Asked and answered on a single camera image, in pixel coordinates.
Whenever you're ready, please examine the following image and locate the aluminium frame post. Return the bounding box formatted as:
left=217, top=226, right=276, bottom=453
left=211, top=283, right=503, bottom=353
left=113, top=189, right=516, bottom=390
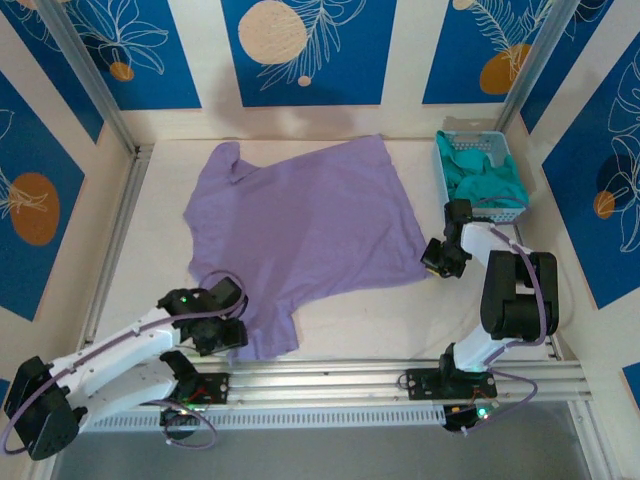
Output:
left=34, top=0, right=144, bottom=159
left=494, top=0, right=589, bottom=134

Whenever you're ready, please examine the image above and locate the slotted grey cable duct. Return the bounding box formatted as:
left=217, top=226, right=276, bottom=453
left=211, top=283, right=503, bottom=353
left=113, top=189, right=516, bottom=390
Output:
left=74, top=407, right=449, bottom=432

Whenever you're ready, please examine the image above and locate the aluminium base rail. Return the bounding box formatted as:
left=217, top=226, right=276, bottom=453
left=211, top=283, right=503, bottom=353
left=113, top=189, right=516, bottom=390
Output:
left=42, top=357, right=586, bottom=414

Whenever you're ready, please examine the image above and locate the teal cloth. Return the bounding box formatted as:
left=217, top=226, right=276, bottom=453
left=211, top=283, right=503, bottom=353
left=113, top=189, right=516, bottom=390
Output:
left=435, top=130, right=530, bottom=209

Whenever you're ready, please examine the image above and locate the purple cable loop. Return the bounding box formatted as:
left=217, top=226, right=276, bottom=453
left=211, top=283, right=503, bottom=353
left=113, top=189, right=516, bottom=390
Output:
left=163, top=402, right=217, bottom=450

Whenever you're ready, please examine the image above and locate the purple t-shirt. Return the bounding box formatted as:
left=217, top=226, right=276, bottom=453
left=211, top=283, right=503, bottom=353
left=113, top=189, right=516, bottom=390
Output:
left=182, top=133, right=431, bottom=362

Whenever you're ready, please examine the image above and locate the grey metal panel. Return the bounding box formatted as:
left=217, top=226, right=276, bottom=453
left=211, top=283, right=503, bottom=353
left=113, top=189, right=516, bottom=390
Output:
left=49, top=427, right=599, bottom=480

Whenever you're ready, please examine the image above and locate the light blue plastic basket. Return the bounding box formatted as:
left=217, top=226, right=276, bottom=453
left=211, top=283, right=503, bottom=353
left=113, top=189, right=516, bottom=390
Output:
left=433, top=129, right=530, bottom=225

